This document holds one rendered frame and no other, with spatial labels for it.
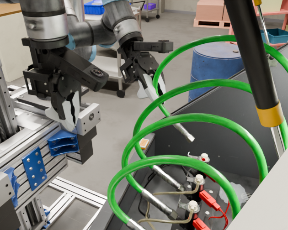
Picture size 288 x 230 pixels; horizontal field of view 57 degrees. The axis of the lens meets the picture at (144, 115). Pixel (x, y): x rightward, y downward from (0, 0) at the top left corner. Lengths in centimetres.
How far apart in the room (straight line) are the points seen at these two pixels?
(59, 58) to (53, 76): 4
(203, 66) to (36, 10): 218
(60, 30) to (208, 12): 651
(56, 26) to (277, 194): 43
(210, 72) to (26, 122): 178
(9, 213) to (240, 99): 88
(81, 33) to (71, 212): 123
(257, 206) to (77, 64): 40
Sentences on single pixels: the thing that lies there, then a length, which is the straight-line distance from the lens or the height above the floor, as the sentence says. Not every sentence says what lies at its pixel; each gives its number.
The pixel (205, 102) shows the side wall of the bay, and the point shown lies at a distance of 97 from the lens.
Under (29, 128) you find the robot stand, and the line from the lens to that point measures 122.
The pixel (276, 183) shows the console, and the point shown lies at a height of 143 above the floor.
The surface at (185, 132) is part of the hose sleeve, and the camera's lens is 74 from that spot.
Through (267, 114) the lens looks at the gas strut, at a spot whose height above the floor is 146.
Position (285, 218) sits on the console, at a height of 144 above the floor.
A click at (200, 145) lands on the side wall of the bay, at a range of 107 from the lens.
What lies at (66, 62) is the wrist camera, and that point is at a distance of 52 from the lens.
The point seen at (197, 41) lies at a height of 141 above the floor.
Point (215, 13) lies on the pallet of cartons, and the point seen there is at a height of 33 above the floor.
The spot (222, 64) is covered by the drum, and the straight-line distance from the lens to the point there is 253.
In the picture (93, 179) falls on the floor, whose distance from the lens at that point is 227.
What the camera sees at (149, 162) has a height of 131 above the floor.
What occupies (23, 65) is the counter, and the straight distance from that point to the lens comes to 437.
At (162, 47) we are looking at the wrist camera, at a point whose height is 137.
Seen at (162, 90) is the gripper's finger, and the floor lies 125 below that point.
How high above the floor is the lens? 158
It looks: 32 degrees down
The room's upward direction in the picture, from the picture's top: straight up
